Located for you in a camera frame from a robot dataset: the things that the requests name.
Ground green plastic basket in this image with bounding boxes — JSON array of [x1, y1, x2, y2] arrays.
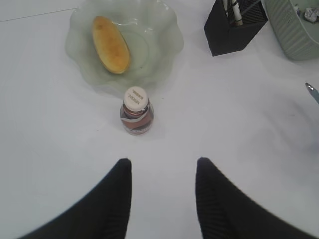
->
[[265, 0, 319, 61]]

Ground black mesh pen holder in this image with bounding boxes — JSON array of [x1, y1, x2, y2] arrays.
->
[[204, 0, 268, 56]]

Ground white grey pen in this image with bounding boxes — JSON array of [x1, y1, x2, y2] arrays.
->
[[222, 0, 229, 16]]

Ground light blue pen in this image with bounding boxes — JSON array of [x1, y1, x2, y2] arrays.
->
[[305, 83, 319, 104]]

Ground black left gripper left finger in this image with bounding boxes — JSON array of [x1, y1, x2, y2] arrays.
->
[[24, 158, 132, 239]]

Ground clear plastic ruler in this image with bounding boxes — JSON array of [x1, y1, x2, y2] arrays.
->
[[242, 0, 260, 15]]

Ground beige grip pen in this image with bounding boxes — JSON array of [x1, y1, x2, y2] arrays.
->
[[232, 0, 243, 26]]

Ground large paper ball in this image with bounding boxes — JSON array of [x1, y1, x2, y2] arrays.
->
[[304, 7, 319, 23]]

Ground brown coffee bottle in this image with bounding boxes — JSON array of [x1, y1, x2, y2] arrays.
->
[[120, 86, 154, 135]]

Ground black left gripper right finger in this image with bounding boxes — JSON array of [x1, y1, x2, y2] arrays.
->
[[195, 157, 312, 239]]

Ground translucent green wavy bowl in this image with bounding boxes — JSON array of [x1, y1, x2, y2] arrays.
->
[[65, 0, 184, 95]]

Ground yellow bread loaf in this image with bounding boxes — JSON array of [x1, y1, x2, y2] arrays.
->
[[92, 16, 131, 74]]

